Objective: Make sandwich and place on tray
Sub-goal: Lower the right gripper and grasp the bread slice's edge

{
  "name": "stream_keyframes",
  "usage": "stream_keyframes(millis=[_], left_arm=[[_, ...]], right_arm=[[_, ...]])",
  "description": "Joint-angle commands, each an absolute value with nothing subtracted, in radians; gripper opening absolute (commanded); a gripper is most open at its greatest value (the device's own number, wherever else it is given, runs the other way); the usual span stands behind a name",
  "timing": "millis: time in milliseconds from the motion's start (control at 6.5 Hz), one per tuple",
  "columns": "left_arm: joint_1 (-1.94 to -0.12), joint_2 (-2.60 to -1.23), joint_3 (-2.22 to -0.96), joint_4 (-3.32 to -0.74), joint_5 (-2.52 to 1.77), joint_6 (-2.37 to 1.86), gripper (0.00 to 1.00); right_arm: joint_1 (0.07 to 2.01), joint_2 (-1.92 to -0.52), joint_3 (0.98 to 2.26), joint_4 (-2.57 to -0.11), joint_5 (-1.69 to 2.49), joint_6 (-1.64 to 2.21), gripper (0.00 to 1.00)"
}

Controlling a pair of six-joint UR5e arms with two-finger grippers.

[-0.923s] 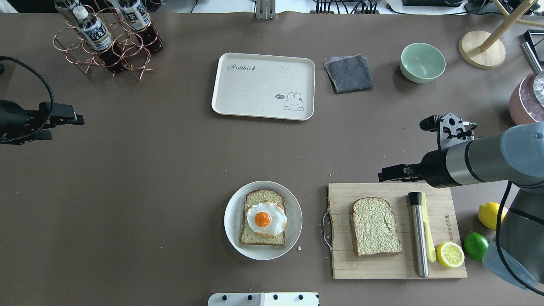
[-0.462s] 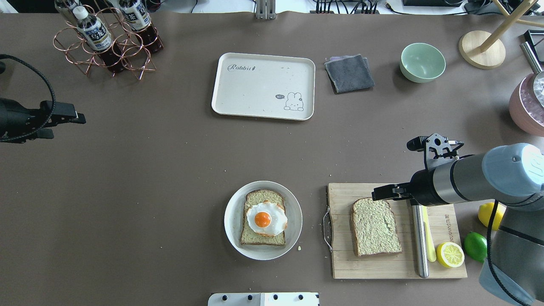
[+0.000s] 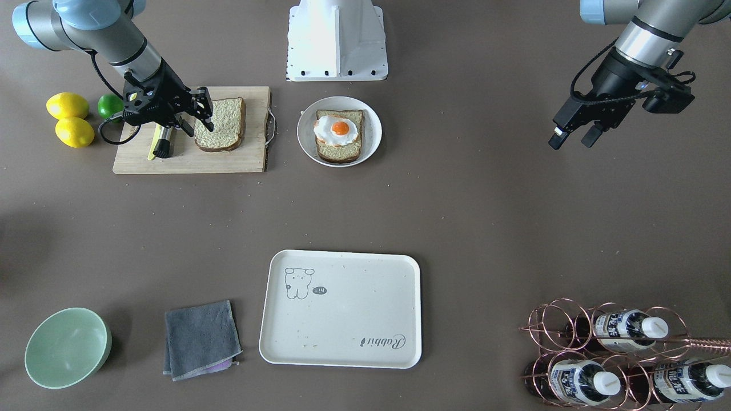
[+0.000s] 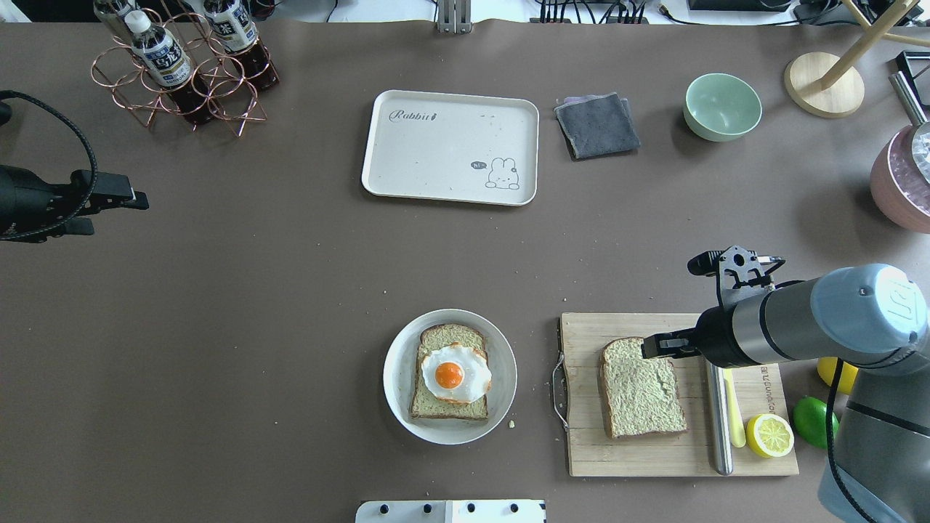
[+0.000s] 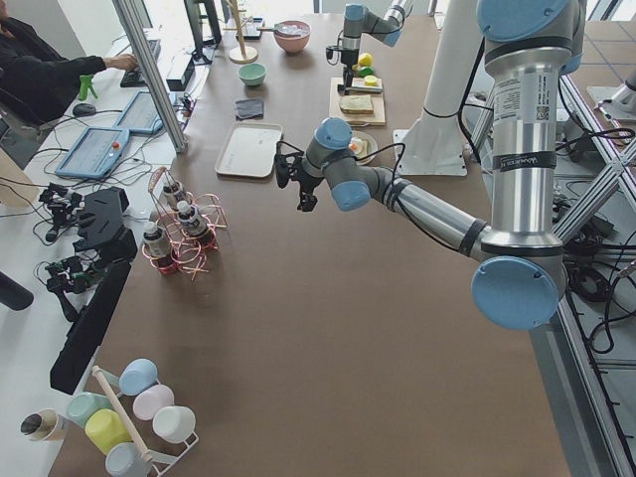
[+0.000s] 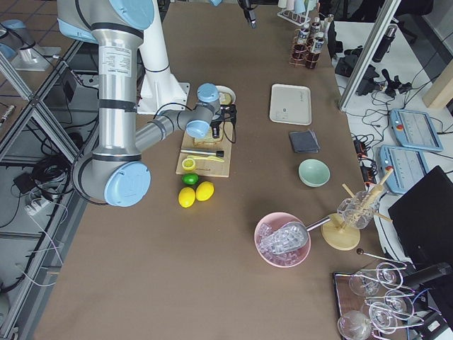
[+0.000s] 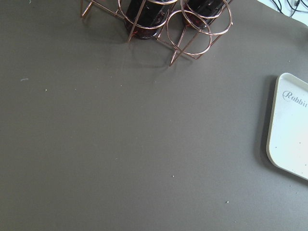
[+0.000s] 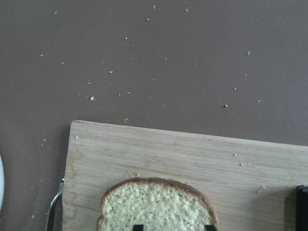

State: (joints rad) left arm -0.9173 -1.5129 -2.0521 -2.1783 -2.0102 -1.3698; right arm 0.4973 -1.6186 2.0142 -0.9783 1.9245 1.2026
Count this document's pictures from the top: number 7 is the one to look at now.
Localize right tea bottle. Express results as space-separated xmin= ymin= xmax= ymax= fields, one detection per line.
xmin=183 ymin=0 xmax=226 ymax=29

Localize cream rabbit tray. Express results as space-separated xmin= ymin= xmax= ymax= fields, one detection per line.
xmin=266 ymin=73 xmax=308 ymax=180

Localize tea bottle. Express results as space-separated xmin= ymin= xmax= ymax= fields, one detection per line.
xmin=183 ymin=0 xmax=226 ymax=29
xmin=124 ymin=0 xmax=176 ymax=39

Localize front tea bottle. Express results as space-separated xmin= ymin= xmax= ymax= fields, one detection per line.
xmin=124 ymin=0 xmax=176 ymax=39

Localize copper wire bottle rack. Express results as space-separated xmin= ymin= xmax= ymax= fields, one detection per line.
xmin=79 ymin=0 xmax=233 ymax=65

